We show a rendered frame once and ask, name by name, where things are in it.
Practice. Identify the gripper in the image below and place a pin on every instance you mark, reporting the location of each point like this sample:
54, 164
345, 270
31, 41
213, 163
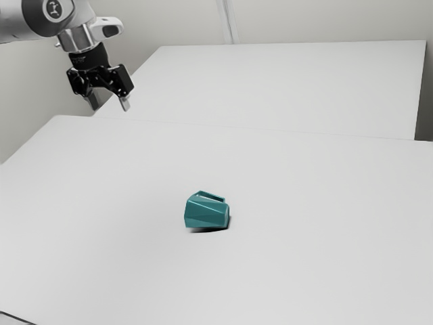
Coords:
87, 61

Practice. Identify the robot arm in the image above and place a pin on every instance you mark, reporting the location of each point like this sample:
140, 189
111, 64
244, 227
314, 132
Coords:
40, 17

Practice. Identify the teal faceted mug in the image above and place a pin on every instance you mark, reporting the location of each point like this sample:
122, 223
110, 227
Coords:
206, 213

